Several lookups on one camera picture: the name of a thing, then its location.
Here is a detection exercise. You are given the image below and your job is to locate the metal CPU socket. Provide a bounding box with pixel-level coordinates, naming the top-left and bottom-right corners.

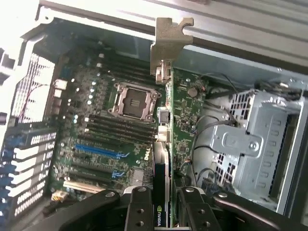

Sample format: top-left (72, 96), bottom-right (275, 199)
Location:
top-left (108, 83), bottom-right (162, 123)

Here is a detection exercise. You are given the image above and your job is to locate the black open PC case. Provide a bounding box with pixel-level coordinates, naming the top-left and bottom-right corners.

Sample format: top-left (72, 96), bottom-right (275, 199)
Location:
top-left (0, 4), bottom-right (308, 217)

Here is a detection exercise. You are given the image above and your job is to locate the silver chipset heat sink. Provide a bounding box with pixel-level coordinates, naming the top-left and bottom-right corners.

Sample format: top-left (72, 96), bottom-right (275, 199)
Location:
top-left (133, 169), bottom-right (154, 186)

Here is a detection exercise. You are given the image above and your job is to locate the silver perforated disk bay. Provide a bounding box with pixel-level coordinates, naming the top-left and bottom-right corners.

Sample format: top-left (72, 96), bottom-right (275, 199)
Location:
top-left (211, 89), bottom-right (308, 212)

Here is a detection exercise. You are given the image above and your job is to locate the white expansion slot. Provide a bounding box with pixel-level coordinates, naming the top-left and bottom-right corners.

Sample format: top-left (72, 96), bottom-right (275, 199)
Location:
top-left (63, 180), bottom-right (106, 193)

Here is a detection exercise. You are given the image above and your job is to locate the black sleeved power cable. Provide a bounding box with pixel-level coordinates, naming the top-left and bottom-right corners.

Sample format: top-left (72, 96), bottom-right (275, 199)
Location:
top-left (43, 189), bottom-right (69, 216)

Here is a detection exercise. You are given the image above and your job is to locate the red black twisted wire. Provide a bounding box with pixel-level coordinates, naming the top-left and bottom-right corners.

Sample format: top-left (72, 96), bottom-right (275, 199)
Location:
top-left (20, 84), bottom-right (57, 118)

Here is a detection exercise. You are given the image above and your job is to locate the green motherboard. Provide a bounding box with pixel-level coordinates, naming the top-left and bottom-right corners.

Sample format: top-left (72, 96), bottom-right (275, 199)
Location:
top-left (48, 43), bottom-right (208, 193)

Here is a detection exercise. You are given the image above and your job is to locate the blue expansion slot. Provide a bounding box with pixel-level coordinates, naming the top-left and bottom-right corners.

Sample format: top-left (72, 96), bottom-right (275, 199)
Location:
top-left (75, 143), bottom-right (122, 158)

